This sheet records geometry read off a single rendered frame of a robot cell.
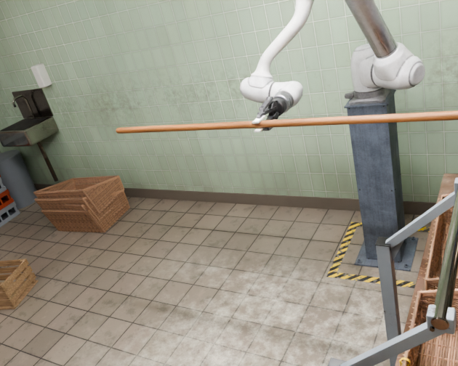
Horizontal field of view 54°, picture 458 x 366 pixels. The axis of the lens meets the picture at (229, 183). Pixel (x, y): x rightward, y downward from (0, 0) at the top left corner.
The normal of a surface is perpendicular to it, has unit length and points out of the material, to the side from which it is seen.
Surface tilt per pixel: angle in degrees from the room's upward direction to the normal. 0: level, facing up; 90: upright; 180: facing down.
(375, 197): 90
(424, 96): 90
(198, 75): 90
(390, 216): 90
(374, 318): 0
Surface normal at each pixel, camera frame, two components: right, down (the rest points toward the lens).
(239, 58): -0.47, 0.49
